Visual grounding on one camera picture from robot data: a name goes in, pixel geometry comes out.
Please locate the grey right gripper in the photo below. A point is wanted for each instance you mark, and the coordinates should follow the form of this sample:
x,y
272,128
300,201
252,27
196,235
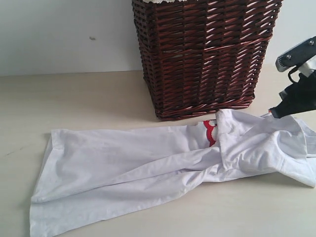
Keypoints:
x,y
297,98

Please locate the white t-shirt red lettering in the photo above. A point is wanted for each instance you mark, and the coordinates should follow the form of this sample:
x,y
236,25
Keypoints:
x,y
94,175

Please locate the dark brown wicker basket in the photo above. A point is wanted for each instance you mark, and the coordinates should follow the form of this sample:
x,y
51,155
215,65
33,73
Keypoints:
x,y
199,56

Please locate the white lace basket liner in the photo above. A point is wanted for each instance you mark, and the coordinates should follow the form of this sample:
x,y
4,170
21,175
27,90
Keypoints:
x,y
162,1

